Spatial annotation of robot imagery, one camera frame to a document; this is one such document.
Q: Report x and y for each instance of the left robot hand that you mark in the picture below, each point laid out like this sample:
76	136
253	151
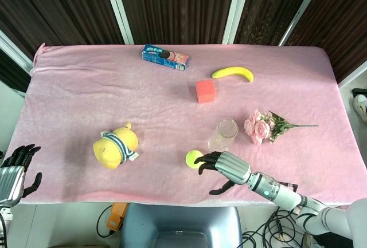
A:
13	173

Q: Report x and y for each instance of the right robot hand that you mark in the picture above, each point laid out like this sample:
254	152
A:
233	167

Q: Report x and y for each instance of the pink flower bouquet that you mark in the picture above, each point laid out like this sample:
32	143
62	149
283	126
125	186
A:
262	129

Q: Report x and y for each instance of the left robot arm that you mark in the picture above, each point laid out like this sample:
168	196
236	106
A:
4	225

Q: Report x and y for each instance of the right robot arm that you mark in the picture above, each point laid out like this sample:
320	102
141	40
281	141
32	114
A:
298	205

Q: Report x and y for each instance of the clear glass cup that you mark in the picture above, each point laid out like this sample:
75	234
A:
223	136

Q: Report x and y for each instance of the yellow-green tennis ball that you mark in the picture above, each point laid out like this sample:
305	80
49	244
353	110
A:
192	159

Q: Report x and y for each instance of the pink foam cube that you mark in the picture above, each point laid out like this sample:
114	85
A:
206	91

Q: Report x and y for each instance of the pink tablecloth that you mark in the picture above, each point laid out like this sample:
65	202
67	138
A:
160	110

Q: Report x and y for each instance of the yellow banana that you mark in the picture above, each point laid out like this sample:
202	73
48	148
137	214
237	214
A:
233	73

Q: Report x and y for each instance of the yellow plush toy striped scarf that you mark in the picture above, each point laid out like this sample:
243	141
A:
116	146

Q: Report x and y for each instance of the orange power strip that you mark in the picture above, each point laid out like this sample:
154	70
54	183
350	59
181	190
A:
116	216

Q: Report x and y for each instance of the blue cookie box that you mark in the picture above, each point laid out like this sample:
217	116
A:
165	57

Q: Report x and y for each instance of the white sneaker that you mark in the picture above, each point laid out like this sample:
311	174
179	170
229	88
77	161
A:
360	103

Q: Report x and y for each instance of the black box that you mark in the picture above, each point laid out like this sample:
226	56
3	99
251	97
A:
359	91

